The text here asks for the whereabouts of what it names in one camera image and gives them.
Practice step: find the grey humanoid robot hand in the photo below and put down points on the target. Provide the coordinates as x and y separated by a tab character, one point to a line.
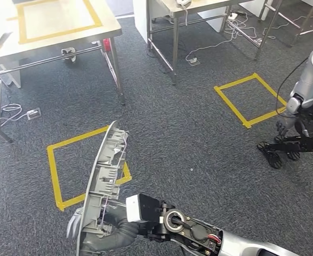
286	123

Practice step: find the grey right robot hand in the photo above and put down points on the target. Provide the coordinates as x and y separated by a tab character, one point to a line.
124	233

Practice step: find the grey plastic wheel hubcap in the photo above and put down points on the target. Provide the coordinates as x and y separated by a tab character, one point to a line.
105	169

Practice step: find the silver humanoid robot arm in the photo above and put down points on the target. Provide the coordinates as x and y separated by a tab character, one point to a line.
310	81

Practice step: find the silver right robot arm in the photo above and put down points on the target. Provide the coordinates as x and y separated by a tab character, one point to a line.
239	245

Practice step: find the stainless steel workbench table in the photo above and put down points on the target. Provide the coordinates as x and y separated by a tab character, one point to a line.
60	17

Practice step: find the yellow workbench tape outline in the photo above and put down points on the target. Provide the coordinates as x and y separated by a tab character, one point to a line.
21	28

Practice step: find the yellow floor tape square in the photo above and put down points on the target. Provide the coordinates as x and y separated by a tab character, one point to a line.
230	106
54	169

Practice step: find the white power strip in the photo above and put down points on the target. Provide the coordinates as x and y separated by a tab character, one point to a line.
232	16

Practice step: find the metal floor socket plate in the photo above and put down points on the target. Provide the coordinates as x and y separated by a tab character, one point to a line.
34	114
194	62

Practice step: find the low white panel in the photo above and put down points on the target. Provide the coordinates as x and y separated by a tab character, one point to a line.
212	19

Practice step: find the small red object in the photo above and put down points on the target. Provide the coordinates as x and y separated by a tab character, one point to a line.
106	45

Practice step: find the white desk leg panel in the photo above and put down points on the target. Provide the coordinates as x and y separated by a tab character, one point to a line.
12	76

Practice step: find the tall white panel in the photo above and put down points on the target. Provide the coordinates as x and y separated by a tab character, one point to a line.
140	14

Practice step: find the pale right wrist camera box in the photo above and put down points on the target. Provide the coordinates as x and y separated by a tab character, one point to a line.
132	208

